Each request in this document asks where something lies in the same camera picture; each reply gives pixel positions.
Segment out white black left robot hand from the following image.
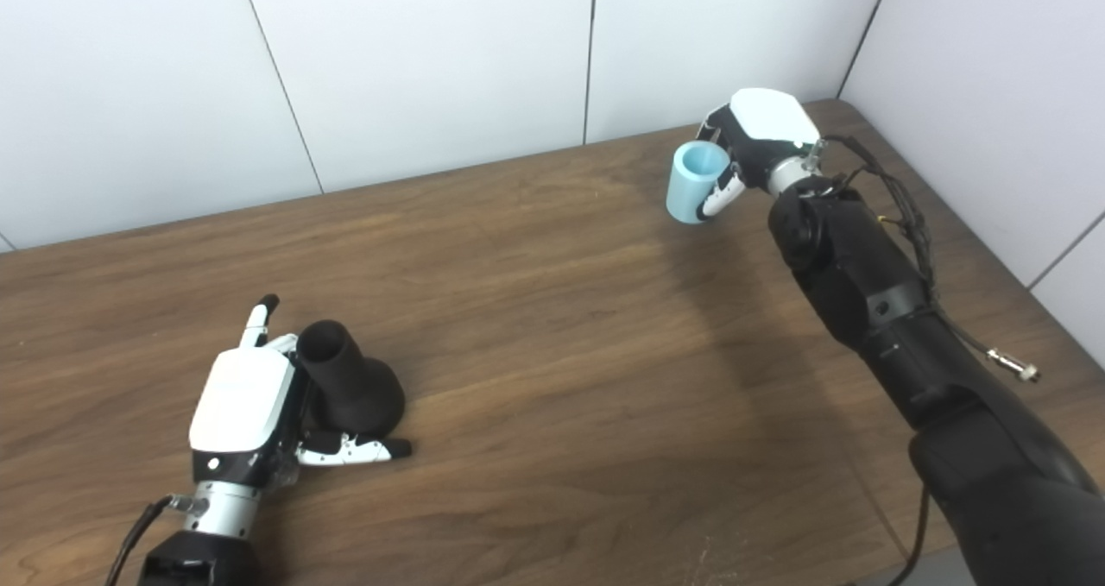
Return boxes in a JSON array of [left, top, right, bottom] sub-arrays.
[[188, 294, 413, 488]]

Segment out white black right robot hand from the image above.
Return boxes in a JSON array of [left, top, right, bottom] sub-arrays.
[[698, 88, 821, 220]]

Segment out light blue cylinder cup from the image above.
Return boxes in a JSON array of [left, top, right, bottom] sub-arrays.
[[666, 142, 734, 225]]

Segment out black funnel-shaped nozzle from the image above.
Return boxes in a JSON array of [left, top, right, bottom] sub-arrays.
[[296, 319, 407, 437]]

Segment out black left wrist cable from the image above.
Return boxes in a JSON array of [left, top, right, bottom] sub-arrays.
[[104, 495, 205, 586]]

